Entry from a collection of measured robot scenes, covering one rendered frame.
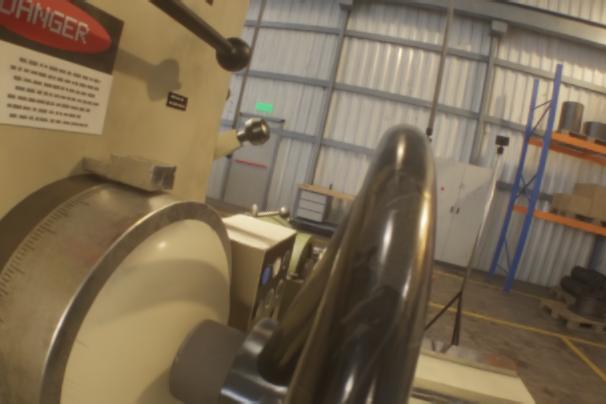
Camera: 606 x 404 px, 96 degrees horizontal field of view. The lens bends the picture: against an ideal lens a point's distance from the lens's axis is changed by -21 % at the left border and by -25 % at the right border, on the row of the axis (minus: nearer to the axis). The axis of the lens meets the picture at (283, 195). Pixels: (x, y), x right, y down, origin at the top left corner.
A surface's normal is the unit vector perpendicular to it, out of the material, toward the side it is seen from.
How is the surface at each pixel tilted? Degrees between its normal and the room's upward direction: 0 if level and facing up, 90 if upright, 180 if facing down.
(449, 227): 90
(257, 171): 90
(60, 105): 90
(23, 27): 90
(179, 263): 61
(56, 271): 50
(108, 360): 79
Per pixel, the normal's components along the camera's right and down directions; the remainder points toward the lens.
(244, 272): -0.29, 0.06
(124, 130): 0.93, 0.24
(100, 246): 0.01, -0.76
